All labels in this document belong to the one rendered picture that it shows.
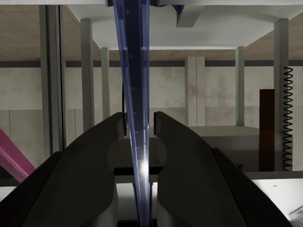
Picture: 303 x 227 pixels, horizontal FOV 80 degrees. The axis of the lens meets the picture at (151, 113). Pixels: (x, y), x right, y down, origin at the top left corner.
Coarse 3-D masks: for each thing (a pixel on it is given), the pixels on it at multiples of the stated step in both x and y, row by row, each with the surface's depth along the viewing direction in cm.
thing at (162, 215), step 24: (168, 120) 11; (168, 144) 9; (192, 144) 9; (168, 168) 7; (192, 168) 7; (216, 168) 7; (168, 192) 6; (192, 192) 6; (216, 192) 6; (168, 216) 6; (192, 216) 6; (216, 216) 6; (240, 216) 6
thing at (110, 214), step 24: (120, 120) 11; (72, 144) 9; (96, 144) 9; (72, 168) 7; (96, 168) 7; (48, 192) 6; (72, 192) 6; (96, 192) 6; (48, 216) 6; (72, 216) 6; (96, 216) 6
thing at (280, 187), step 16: (128, 176) 21; (256, 176) 22; (272, 176) 22; (288, 176) 22; (0, 192) 21; (128, 192) 23; (272, 192) 24; (288, 192) 24; (128, 208) 26; (288, 208) 29; (128, 224) 32
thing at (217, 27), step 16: (80, 16) 56; (96, 16) 56; (112, 16) 56; (160, 16) 57; (208, 16) 57; (224, 16) 58; (240, 16) 58; (256, 16) 58; (272, 16) 58; (288, 16) 58; (96, 32) 68; (112, 32) 68; (160, 32) 69; (176, 32) 69; (192, 32) 70; (208, 32) 70; (224, 32) 70; (240, 32) 70; (256, 32) 71; (112, 48) 86; (160, 48) 87; (176, 48) 88; (192, 48) 88; (208, 48) 89; (224, 48) 89
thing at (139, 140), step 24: (120, 0) 7; (144, 0) 7; (120, 24) 7; (144, 24) 7; (120, 48) 8; (144, 48) 8; (144, 72) 9; (144, 96) 10; (144, 120) 12; (144, 144) 13; (144, 168) 16; (144, 192) 20; (144, 216) 26
